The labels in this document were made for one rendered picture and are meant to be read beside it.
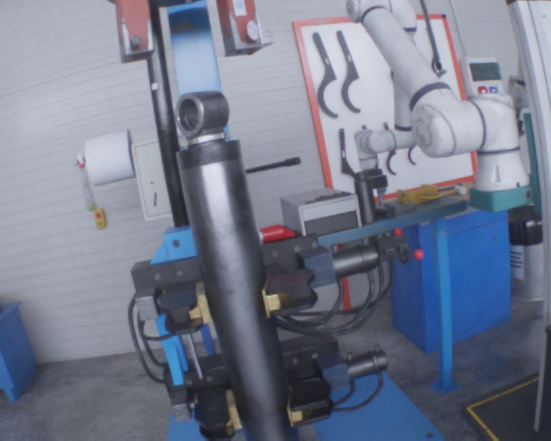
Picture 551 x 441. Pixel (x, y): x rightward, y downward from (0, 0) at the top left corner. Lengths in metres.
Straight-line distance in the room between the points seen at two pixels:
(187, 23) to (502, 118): 1.34
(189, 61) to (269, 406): 1.41
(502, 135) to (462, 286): 1.71
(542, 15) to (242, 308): 1.32
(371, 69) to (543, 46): 2.63
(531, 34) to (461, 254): 1.81
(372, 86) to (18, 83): 2.94
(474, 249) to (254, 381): 1.74
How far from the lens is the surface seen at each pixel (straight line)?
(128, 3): 1.54
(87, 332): 3.92
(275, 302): 1.48
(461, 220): 2.80
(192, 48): 1.98
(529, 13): 1.35
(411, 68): 1.39
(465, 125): 1.26
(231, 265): 1.47
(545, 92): 1.32
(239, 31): 1.60
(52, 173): 3.72
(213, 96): 1.51
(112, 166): 2.36
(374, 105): 3.77
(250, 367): 1.60
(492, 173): 1.34
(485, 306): 3.08
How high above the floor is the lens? 1.43
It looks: 7 degrees down
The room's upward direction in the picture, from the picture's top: 11 degrees counter-clockwise
